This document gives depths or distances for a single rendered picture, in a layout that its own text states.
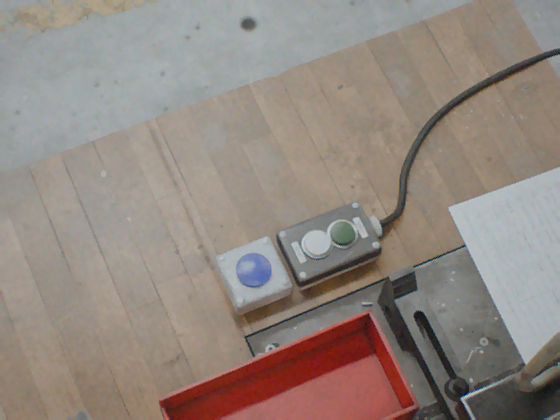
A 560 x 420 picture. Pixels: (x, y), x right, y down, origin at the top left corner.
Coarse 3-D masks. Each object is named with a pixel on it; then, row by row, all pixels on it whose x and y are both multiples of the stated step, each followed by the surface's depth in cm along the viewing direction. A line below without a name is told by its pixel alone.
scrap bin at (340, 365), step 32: (352, 320) 125; (288, 352) 125; (320, 352) 129; (352, 352) 129; (384, 352) 125; (192, 384) 121; (224, 384) 125; (256, 384) 127; (288, 384) 127; (320, 384) 127; (352, 384) 127; (384, 384) 128; (192, 416) 125; (224, 416) 125; (256, 416) 126; (288, 416) 126; (320, 416) 126; (352, 416) 126; (384, 416) 126
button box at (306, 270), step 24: (504, 72) 144; (456, 96) 142; (432, 120) 141; (408, 168) 138; (336, 216) 133; (360, 216) 133; (288, 240) 131; (360, 240) 132; (288, 264) 132; (312, 264) 130; (336, 264) 130; (360, 264) 133
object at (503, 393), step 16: (496, 384) 104; (512, 384) 104; (464, 400) 103; (480, 400) 103; (496, 400) 103; (512, 400) 103; (528, 400) 103; (544, 400) 103; (464, 416) 104; (480, 416) 103; (496, 416) 103; (512, 416) 103; (528, 416) 103; (544, 416) 103
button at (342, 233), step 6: (342, 222) 132; (336, 228) 131; (342, 228) 131; (348, 228) 131; (330, 234) 131; (336, 234) 131; (342, 234) 131; (348, 234) 131; (354, 234) 131; (336, 240) 131; (342, 240) 131; (348, 240) 131
